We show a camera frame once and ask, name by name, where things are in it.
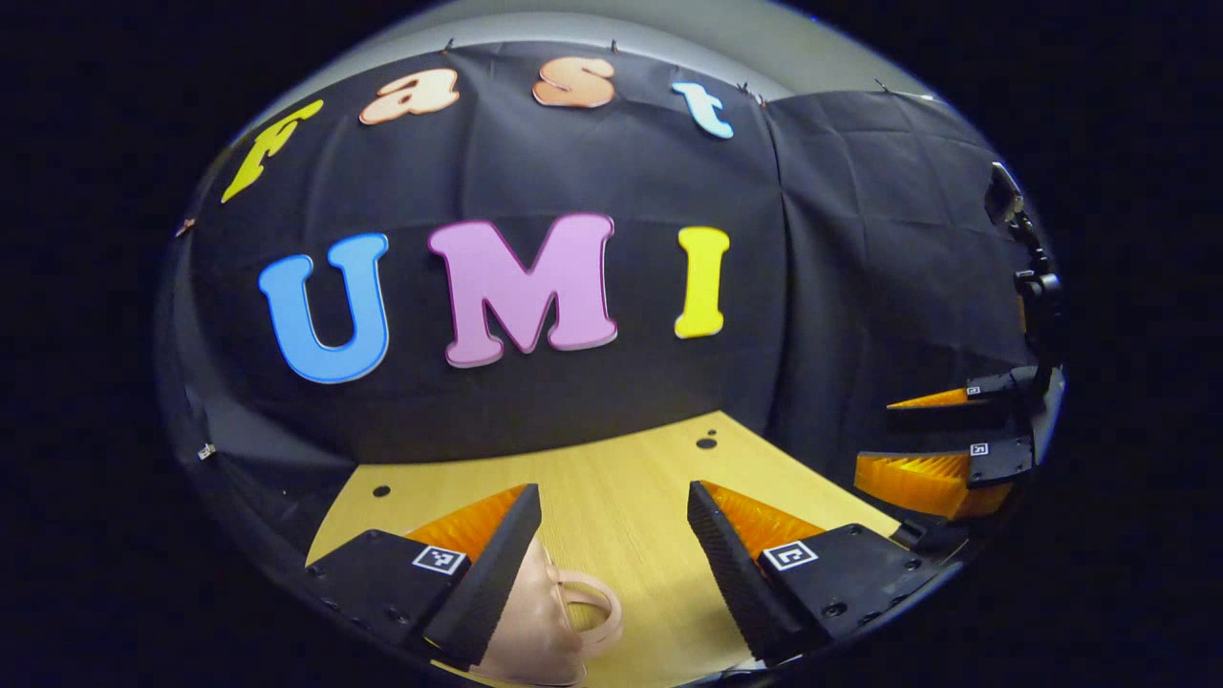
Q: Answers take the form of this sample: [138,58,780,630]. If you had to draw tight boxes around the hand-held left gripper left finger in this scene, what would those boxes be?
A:
[306,483,543,670]

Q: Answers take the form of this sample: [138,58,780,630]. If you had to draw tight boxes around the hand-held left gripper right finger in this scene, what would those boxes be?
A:
[686,480,933,667]

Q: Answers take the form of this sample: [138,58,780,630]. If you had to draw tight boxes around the black backdrop cloth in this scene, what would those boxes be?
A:
[153,38,1062,593]

